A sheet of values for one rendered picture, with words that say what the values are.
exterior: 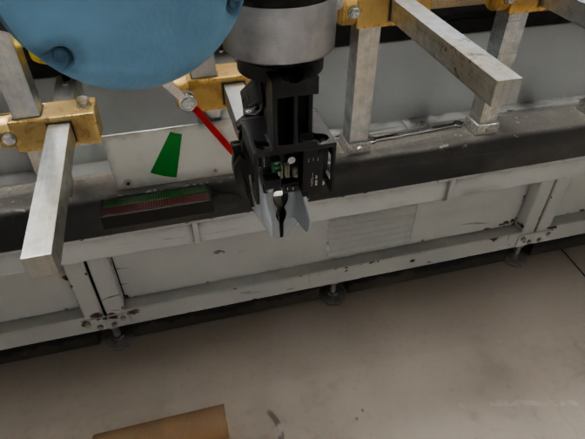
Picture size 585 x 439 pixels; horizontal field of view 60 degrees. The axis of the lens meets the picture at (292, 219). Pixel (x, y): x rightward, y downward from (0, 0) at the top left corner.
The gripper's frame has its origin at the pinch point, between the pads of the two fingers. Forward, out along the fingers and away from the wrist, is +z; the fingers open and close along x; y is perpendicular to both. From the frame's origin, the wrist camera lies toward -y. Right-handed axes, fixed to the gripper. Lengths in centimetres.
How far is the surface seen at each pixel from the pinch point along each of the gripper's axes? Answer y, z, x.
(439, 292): -50, 82, 61
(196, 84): -27.9, -4.2, -5.6
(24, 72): -28.9, -8.1, -27.5
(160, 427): -22, 74, -24
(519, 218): -55, 62, 86
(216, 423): -20, 75, -12
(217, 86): -28.0, -3.6, -2.7
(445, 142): -28.3, 12.1, 37.2
